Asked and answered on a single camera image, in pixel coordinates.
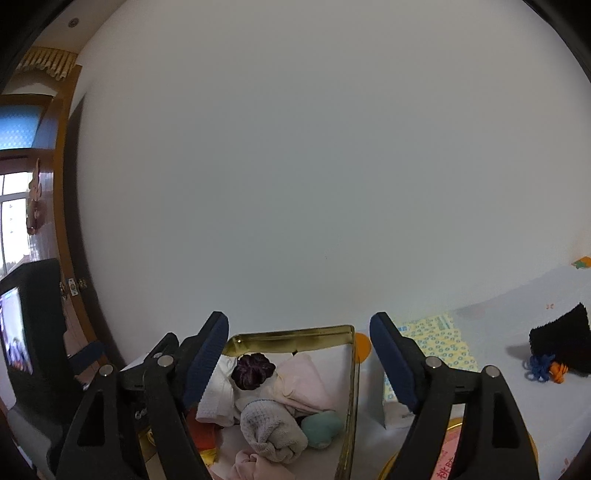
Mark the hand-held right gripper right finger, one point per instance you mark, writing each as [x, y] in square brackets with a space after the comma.
[395, 364]

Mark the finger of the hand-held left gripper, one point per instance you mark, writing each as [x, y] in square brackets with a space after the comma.
[164, 344]
[87, 357]

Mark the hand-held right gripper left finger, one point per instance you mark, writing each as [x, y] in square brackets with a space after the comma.
[205, 364]

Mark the gold rectangular tin box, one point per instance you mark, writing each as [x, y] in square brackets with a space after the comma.
[341, 369]

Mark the grey white sock bundle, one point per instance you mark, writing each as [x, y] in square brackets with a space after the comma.
[272, 429]

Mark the teal sock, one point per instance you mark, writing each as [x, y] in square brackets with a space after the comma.
[323, 429]

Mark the white waffle cloth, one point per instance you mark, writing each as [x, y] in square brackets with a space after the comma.
[219, 392]

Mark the dark purple scrunchie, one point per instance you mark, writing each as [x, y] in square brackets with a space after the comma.
[252, 371]

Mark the yellow patterned tissue box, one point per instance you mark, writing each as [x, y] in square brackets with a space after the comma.
[443, 341]

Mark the red cloth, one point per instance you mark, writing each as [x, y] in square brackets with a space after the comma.
[203, 431]

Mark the round gold tin lid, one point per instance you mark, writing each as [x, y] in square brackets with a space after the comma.
[445, 457]

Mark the light pink crumpled cloth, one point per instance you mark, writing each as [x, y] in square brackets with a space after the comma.
[247, 468]

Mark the wooden door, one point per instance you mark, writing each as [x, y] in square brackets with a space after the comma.
[69, 207]

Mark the hanging door decoration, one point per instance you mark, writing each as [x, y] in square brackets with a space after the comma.
[34, 198]

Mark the black fuzzy cloth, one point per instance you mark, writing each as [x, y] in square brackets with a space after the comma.
[565, 334]

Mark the yellow curtain valance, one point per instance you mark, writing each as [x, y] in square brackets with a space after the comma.
[48, 62]

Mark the window with brown frame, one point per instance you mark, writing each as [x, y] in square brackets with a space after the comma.
[16, 184]

